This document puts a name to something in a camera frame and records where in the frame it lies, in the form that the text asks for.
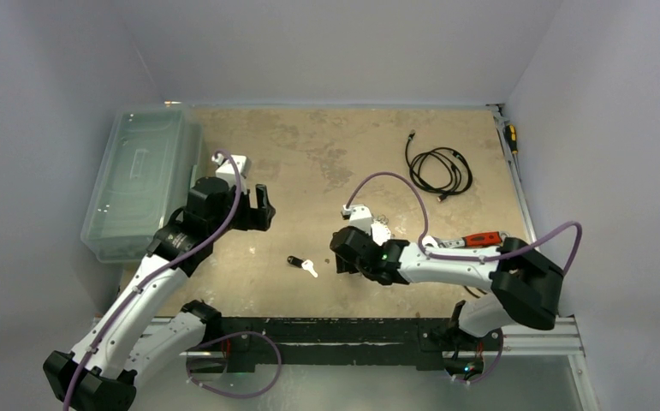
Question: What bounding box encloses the silver key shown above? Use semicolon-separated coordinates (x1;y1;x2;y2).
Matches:
300;259;318;278

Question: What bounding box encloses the black key tag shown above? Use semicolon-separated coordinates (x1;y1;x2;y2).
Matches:
287;255;304;268

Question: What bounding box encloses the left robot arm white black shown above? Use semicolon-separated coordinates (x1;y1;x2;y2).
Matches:
43;177;276;410

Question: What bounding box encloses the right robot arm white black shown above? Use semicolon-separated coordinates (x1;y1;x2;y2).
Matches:
330;226;564;348

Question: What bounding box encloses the clear plastic storage bin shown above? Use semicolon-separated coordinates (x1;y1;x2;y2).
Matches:
80;106;205;265

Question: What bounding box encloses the yellow black screwdriver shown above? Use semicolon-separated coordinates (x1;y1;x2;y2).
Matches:
503;124;518;156

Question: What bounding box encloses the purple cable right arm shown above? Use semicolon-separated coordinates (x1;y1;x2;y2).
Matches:
345;172;584;279

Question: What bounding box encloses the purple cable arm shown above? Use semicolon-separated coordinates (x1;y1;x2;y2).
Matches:
345;172;584;279
62;149;244;411

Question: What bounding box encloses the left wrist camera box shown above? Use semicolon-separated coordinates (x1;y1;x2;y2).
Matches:
211;152;252;190

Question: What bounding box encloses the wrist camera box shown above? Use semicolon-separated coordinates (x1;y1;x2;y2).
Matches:
341;204;373;235
211;152;252;190

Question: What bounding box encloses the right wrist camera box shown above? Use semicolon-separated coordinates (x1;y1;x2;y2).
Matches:
341;204;373;235

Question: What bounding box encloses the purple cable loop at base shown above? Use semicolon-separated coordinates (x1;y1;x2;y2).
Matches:
184;330;283;399

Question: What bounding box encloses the coiled black cable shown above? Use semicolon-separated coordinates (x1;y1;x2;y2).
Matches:
404;131;473;203

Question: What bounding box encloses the red handled adjustable wrench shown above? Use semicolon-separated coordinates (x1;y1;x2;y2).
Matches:
420;231;509;248

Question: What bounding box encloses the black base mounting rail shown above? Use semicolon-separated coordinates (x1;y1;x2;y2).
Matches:
200;317;502;372

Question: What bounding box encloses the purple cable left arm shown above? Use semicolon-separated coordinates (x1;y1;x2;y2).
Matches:
62;149;244;411

